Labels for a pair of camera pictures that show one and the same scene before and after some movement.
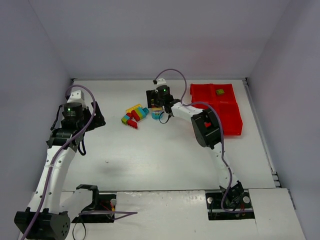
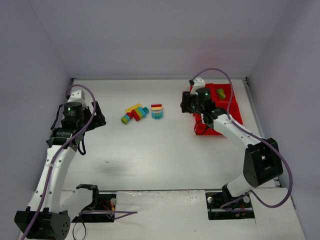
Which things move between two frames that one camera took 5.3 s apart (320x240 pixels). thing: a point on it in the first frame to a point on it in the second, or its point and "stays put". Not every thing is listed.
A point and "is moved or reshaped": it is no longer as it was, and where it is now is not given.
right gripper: [151, 97] to [186, 103]
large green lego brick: [139, 113] stays put
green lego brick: [220, 91] is moved or reshaped
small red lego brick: [129, 114] stays put
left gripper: [97, 115] stays put
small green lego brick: [124, 120] stays put
